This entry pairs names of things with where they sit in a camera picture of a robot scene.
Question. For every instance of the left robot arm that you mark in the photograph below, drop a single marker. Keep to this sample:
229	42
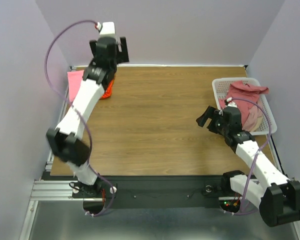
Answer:
65	139

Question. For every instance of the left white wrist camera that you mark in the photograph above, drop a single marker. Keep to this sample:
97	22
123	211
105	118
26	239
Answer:
106	29

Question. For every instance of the aluminium frame rail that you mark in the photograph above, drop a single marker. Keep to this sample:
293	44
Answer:
52	190

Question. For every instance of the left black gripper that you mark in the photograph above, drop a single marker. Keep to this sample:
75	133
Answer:
121	56

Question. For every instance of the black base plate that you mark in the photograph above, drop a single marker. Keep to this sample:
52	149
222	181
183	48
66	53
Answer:
113	203

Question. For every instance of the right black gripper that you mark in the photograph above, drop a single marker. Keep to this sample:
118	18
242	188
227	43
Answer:
214	122

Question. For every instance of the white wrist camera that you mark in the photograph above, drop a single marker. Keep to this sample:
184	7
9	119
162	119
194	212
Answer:
229	102
106	29

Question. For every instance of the folded orange t-shirt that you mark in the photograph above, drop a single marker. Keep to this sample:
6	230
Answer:
107	94

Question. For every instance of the dusty red t-shirt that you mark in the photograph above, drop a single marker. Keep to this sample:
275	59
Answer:
241	90

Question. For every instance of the light pink garment in basket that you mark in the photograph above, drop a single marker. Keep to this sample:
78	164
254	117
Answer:
253	120

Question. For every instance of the pink t-shirt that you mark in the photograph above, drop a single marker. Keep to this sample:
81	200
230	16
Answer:
74	81

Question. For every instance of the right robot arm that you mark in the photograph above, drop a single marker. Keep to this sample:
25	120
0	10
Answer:
275	196

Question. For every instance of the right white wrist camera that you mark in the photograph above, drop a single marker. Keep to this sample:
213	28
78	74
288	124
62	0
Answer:
229	102

